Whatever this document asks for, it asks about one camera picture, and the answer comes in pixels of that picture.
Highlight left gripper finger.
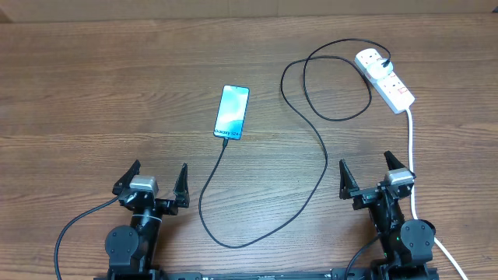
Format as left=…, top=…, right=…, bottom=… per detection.
left=174, top=163, right=190, bottom=208
left=112, top=159, right=141, bottom=195

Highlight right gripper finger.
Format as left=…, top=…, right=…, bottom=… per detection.
left=339, top=159, right=359, bottom=200
left=384, top=151, right=405, bottom=170

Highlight Samsung Galaxy smartphone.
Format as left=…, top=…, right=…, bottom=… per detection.
left=213, top=85, right=250, bottom=140

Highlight black USB charging cable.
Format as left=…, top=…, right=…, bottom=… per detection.
left=198, top=37, right=392, bottom=250

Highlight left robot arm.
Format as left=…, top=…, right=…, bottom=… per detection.
left=105, top=160, right=190, bottom=279

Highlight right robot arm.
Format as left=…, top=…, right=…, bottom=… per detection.
left=339, top=151, right=439, bottom=280

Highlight white charger plug adapter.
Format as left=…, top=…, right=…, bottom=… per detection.
left=366, top=60, right=394, bottom=80

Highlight white power strip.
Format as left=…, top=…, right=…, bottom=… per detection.
left=355, top=48, right=415, bottom=114

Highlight white power strip cord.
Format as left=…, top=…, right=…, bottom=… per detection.
left=405, top=108, right=470, bottom=280

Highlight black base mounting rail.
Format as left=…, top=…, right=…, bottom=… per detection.
left=94, top=268, right=440, bottom=280

